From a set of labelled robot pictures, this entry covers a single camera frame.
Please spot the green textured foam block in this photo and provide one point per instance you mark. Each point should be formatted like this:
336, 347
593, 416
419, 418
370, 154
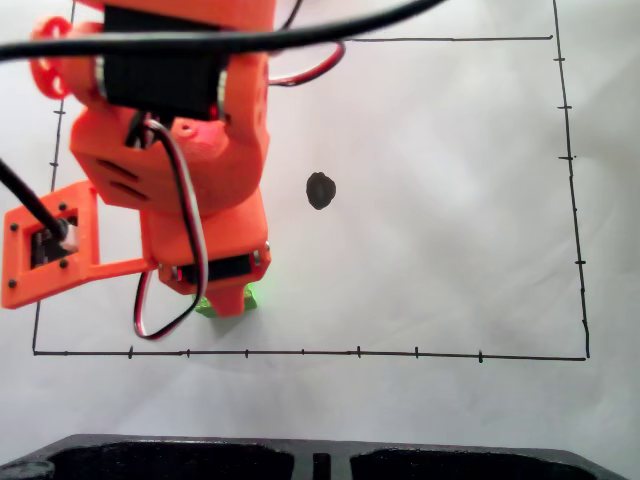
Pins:
205, 308

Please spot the black dot mark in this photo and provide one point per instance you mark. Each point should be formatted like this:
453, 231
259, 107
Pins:
320, 190

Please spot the black moulded tray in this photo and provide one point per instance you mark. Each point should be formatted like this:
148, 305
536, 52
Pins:
150, 460

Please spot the white sheet with drawn rectangle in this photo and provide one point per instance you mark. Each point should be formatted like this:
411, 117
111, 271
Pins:
425, 250

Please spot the orange-framed wrist camera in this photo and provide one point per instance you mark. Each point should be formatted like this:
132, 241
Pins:
82, 250

